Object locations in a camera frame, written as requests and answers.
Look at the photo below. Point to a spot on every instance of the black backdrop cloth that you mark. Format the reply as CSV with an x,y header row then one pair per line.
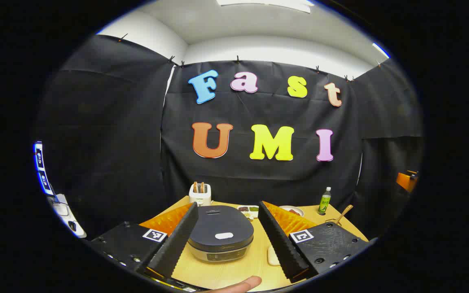
x,y
136,122

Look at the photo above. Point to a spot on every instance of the white divided bean tray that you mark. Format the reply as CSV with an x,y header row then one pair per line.
x,y
247,209

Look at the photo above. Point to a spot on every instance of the brown meat piece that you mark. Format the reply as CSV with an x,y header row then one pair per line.
x,y
294,212

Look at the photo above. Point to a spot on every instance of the orange chair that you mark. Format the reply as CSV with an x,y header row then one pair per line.
x,y
405,181

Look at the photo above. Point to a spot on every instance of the grey rice cooker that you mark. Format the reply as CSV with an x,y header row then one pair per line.
x,y
218,224

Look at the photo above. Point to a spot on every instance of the white round plate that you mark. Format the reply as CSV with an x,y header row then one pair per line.
x,y
285,208

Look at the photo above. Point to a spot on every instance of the white toaster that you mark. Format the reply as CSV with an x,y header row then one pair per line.
x,y
200,197

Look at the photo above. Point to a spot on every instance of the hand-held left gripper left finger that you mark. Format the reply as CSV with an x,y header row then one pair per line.
x,y
173,244

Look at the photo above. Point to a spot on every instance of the ceiling light panel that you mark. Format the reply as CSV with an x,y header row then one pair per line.
x,y
267,4

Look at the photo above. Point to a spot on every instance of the wooden spoon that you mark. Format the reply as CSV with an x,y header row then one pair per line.
x,y
345,211

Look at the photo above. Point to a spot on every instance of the green label drink bottle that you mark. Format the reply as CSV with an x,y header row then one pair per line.
x,y
324,201

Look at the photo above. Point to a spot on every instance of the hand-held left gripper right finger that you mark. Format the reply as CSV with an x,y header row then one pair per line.
x,y
279,240

